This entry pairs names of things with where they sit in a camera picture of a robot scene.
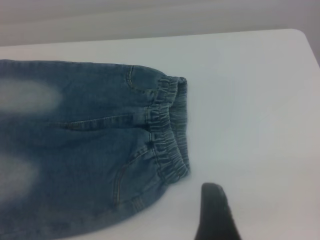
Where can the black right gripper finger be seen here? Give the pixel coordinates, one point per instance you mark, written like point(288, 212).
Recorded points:
point(217, 220)

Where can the blue denim kids jeans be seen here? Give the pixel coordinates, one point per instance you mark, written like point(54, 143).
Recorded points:
point(87, 150)

